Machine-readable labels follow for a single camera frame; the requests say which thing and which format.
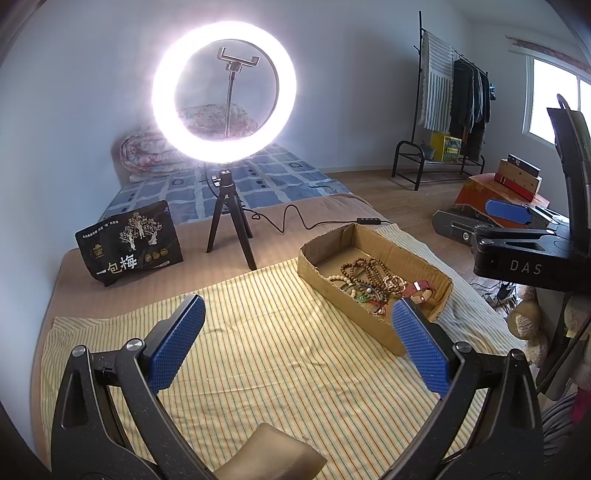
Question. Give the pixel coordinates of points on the beige stuffed toy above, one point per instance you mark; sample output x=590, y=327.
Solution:
x=524, y=323

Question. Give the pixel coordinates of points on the black angled bar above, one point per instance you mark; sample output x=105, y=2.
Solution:
x=561, y=364

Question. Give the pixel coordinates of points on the dark flat box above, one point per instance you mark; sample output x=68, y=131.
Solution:
x=521, y=162

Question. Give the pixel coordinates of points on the striped hanging towel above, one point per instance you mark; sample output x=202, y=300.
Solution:
x=436, y=83

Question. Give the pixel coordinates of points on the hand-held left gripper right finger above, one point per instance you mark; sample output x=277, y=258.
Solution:
x=422, y=346

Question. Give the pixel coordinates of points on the orange cloth covered table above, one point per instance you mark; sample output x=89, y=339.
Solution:
x=475, y=194

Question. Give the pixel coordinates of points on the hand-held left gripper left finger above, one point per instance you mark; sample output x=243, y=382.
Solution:
x=178, y=341

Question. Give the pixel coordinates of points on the black printed snack bag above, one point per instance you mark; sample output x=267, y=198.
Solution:
x=129, y=249

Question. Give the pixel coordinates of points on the dark hanging clothes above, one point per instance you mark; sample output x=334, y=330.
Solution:
x=466, y=101

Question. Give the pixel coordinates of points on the striped yellow cloth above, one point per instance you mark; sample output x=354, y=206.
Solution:
x=277, y=346

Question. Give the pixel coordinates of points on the blue patterned bedsheet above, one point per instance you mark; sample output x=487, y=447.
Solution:
x=277, y=180

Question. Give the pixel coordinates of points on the folded floral quilt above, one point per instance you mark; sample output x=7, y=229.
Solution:
x=138, y=152

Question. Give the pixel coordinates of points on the black clothes rack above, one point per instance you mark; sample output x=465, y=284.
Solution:
x=420, y=69

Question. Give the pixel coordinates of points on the yellow box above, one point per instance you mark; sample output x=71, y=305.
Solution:
x=445, y=145

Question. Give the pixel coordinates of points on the grey striped fabric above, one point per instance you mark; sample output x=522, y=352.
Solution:
x=561, y=438

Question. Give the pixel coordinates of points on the black tripod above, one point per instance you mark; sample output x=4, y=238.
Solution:
x=228, y=207

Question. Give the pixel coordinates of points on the black phone holder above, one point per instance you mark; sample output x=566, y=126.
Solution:
x=239, y=62

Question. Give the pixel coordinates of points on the small grey pot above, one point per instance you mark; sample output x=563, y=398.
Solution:
x=427, y=151

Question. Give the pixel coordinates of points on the stack of boxes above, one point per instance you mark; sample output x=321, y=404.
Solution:
x=515, y=177

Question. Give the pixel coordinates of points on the window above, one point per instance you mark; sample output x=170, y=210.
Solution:
x=554, y=101

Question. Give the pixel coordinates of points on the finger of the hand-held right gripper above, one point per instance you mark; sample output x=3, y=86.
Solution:
x=508, y=212

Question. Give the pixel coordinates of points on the cardboard box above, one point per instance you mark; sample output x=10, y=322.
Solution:
x=341, y=304

